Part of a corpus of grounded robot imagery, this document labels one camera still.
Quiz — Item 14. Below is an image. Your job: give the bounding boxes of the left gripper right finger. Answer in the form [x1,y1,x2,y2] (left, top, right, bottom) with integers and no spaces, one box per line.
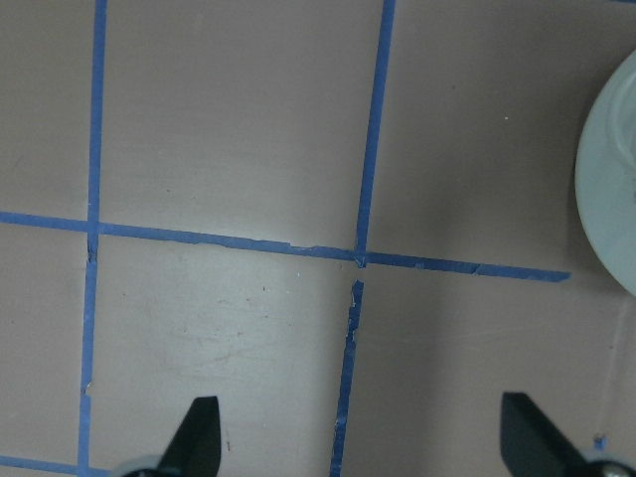
[499,392,587,477]

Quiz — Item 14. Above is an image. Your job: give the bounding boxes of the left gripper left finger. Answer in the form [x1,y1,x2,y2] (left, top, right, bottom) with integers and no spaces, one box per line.
[156,397,221,477]

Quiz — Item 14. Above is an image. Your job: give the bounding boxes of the pale green cooking pot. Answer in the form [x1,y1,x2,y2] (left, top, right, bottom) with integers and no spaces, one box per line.
[574,54,635,294]

